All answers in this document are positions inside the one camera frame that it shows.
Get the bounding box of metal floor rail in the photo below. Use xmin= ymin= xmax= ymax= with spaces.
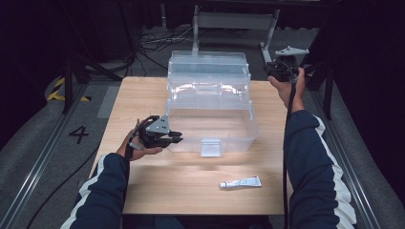
xmin=309 ymin=90 xmax=381 ymax=229
xmin=0 ymin=83 xmax=89 ymax=229

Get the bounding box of black floor cable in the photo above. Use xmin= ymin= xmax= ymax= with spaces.
xmin=25 ymin=144 xmax=101 ymax=229

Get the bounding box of yellow black floor tape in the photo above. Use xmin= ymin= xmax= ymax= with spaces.
xmin=47 ymin=76 xmax=93 ymax=103

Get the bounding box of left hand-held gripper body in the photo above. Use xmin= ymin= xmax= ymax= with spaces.
xmin=139 ymin=114 xmax=171 ymax=149

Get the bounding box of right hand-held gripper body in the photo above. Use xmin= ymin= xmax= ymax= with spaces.
xmin=264 ymin=46 xmax=309 ymax=82

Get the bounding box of white ointment tube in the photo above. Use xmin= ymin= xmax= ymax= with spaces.
xmin=219 ymin=176 xmax=263 ymax=189

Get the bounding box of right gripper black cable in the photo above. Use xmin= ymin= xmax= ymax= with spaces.
xmin=281 ymin=60 xmax=300 ymax=229

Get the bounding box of clear plastic storage box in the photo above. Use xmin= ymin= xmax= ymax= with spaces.
xmin=165 ymin=50 xmax=260 ymax=158

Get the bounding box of person's left hand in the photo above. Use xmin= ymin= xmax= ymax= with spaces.
xmin=116 ymin=132 xmax=163 ymax=161

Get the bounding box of bundle of floor cables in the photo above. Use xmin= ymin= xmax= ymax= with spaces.
xmin=138 ymin=25 xmax=195 ymax=70

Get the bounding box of person's right hand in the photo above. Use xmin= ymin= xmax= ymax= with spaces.
xmin=267 ymin=67 xmax=306 ymax=114

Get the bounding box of grey metal stand frame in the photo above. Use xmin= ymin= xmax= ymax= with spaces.
xmin=191 ymin=4 xmax=281 ymax=65

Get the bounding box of black tripod stand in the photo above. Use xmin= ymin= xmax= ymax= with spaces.
xmin=302 ymin=61 xmax=335 ymax=121
xmin=61 ymin=53 xmax=123 ymax=115

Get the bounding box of grey floor plate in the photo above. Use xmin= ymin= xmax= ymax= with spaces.
xmin=96 ymin=85 xmax=121 ymax=119

